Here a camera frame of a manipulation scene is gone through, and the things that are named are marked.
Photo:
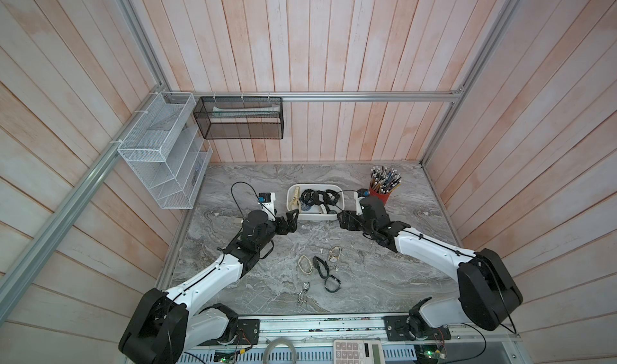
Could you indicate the bundle of pens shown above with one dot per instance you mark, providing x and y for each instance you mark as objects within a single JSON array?
[{"x": 384, "y": 179}]

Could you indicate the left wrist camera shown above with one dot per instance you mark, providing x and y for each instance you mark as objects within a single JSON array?
[{"x": 267, "y": 202}]

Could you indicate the gold metal watch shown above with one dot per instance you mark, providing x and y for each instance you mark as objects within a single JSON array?
[{"x": 334, "y": 254}]

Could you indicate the white plastic storage box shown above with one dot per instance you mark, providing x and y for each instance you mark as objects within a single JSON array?
[{"x": 316, "y": 212}]

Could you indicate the white wire mesh shelf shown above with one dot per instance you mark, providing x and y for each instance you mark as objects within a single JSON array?
[{"x": 165, "y": 149}]

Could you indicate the black mesh wall basket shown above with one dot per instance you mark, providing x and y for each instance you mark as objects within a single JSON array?
[{"x": 240, "y": 118}]

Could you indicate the tan band watch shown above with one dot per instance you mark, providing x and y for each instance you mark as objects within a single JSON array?
[{"x": 305, "y": 265}]

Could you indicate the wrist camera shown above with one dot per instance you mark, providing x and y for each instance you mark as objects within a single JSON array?
[
  {"x": 267, "y": 202},
  {"x": 359, "y": 195}
]

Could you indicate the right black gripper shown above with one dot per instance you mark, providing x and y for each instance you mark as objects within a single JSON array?
[{"x": 347, "y": 215}]

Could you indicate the black strap watch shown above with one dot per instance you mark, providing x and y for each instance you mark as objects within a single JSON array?
[{"x": 321, "y": 266}]

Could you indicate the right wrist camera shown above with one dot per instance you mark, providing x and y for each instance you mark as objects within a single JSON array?
[{"x": 359, "y": 195}]

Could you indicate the white calculator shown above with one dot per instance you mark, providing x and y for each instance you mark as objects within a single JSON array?
[{"x": 358, "y": 352}]

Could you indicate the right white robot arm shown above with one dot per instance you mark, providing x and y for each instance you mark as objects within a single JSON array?
[{"x": 487, "y": 293}]

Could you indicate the red pen cup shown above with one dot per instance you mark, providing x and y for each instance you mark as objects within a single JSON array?
[{"x": 380, "y": 194}]

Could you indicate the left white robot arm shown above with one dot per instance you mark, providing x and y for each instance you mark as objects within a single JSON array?
[{"x": 169, "y": 322}]

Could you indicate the small black watch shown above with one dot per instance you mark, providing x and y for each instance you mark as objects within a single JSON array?
[{"x": 332, "y": 284}]

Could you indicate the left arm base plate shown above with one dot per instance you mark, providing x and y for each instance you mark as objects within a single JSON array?
[{"x": 244, "y": 332}]

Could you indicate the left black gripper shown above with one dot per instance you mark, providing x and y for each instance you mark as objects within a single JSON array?
[{"x": 292, "y": 223}]

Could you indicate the black chunky watch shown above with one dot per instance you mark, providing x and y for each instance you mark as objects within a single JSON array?
[{"x": 309, "y": 198}]

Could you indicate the silver metal watch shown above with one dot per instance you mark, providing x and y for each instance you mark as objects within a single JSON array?
[{"x": 303, "y": 293}]

